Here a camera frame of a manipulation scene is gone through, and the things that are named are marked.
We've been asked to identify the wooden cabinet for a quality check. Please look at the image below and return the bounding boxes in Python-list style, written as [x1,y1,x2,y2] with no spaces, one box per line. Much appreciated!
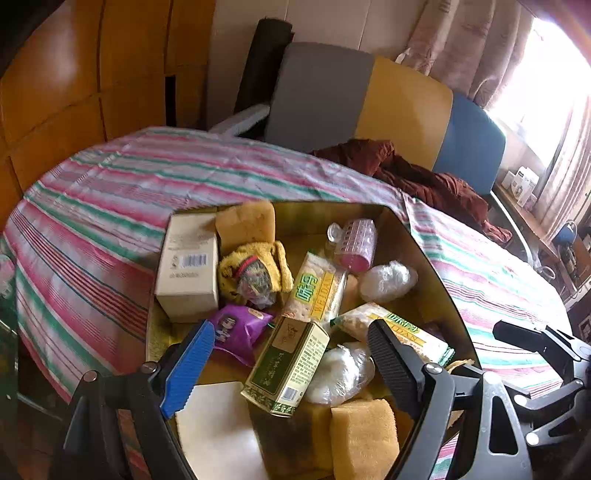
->
[0,0,218,204]

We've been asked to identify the beige carton box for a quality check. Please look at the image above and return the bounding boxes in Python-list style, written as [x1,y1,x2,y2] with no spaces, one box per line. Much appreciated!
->
[154,210,220,324]

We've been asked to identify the green yellow cracker packet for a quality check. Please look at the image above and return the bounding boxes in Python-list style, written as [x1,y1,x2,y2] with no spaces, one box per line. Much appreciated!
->
[281,251,348,324]
[330,302,455,367]

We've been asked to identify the dark red jacket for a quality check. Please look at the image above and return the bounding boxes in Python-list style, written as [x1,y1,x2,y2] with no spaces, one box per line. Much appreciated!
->
[311,138,513,245]

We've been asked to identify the black rolled mat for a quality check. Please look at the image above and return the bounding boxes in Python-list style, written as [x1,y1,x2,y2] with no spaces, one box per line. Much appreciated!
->
[233,17,295,114]

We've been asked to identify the green tea box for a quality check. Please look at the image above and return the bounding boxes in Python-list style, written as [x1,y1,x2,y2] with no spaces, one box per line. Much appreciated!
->
[241,316,331,418]

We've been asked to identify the yellow plush toy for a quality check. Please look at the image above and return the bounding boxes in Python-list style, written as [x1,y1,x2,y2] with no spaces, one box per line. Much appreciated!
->
[218,240,295,309]

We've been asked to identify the grey yellow blue chair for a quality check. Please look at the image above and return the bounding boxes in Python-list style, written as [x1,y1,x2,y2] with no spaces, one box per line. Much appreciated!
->
[263,41,507,197]

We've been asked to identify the purple snack packet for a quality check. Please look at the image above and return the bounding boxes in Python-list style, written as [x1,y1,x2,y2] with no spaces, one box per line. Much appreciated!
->
[209,305,274,367]

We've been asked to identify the patterned curtain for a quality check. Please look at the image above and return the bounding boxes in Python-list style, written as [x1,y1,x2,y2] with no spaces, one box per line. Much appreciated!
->
[399,0,591,222]

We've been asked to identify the striped tablecloth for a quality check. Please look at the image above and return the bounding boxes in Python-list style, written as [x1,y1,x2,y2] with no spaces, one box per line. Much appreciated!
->
[0,127,568,480]

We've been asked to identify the gold tin box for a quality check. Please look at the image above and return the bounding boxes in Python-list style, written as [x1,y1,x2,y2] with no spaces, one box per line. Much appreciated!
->
[145,200,483,480]

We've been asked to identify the white boxes on desk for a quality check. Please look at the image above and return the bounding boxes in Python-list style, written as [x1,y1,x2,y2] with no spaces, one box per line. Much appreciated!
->
[501,166,541,206]

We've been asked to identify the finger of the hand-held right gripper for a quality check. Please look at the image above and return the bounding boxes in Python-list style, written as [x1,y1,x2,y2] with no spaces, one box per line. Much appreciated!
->
[492,320,591,367]
[505,369,591,446]

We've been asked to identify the white ball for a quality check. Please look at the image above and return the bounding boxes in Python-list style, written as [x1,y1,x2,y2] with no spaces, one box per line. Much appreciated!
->
[305,344,376,407]
[359,260,419,303]

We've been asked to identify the wooden side desk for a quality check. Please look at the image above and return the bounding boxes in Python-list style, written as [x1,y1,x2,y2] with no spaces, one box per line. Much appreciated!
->
[492,182,578,296]

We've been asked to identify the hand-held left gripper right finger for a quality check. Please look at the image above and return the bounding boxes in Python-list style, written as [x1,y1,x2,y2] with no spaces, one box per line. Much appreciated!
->
[368,319,534,480]

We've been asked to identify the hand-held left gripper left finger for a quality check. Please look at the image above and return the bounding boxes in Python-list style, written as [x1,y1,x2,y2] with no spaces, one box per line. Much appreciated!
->
[62,320,216,480]

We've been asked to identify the brown sponge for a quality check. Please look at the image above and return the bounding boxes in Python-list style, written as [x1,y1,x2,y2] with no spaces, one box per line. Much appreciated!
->
[215,200,277,254]
[330,399,400,480]

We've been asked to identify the white soap bar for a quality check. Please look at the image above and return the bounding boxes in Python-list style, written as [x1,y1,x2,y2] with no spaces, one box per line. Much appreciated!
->
[174,381,271,480]

